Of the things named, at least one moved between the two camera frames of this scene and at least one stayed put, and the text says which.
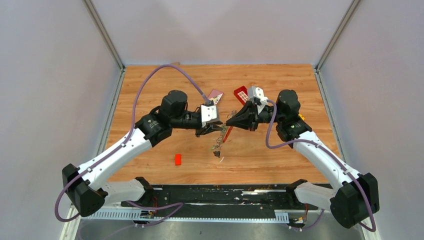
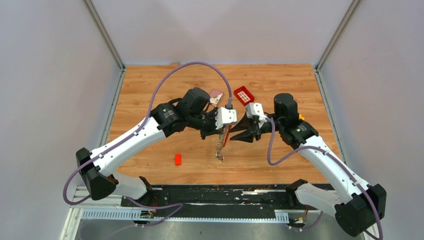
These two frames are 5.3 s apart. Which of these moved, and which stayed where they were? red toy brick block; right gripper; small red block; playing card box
Moved: right gripper
Stayed: red toy brick block; small red block; playing card box
